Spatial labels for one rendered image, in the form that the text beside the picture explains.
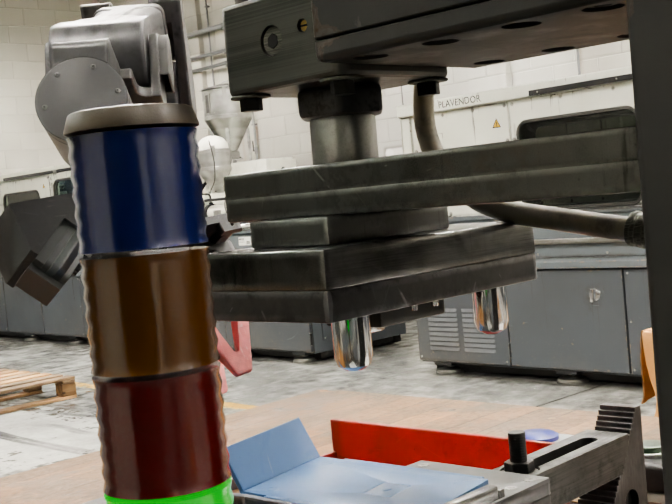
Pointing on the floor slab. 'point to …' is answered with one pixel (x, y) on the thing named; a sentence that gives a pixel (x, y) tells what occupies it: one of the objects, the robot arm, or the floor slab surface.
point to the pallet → (13, 380)
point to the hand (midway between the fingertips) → (225, 373)
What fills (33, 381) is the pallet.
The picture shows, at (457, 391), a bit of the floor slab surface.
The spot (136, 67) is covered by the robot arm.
